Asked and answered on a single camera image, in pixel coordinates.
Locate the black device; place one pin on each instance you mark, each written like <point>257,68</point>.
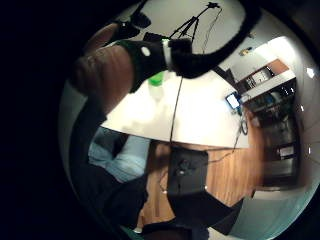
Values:
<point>133,23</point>

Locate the clear bottle with green cap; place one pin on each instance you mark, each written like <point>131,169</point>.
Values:
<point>156,83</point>

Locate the black tripod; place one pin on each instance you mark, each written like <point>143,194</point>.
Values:
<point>186,28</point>

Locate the tablet with lit screen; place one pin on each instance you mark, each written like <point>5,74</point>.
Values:
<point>233,100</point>

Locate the yellow wall fixture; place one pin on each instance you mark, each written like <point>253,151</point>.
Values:
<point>245,51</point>

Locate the dark open shelf unit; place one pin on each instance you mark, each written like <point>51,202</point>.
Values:
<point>276,110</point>

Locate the black camera on tripod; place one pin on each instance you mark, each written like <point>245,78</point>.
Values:
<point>212,5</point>

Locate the the person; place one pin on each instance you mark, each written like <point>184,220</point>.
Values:
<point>123,160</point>

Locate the black box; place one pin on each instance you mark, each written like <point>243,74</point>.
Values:
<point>186,170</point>

